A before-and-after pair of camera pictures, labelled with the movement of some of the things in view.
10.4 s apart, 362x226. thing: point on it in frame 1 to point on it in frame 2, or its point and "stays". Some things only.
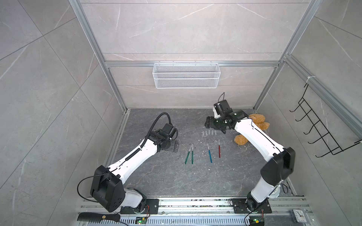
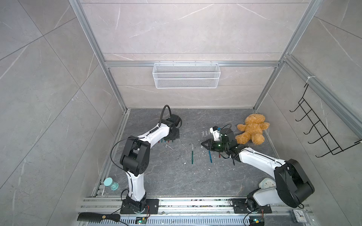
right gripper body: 216,124 to 218,146
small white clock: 298,216 stays
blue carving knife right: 209,152 stays
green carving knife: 192,154 stays
